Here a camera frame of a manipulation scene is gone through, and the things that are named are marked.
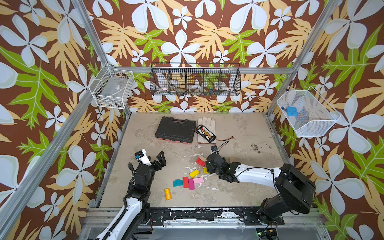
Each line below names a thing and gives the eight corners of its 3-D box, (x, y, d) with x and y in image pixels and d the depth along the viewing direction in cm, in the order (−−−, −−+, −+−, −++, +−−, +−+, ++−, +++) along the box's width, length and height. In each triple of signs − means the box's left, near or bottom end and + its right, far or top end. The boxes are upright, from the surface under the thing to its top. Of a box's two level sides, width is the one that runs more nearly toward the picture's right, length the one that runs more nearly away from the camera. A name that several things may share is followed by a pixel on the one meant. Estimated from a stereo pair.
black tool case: (154, 139, 106) (153, 135, 101) (163, 120, 117) (162, 115, 113) (192, 146, 102) (192, 142, 98) (197, 126, 114) (197, 121, 110)
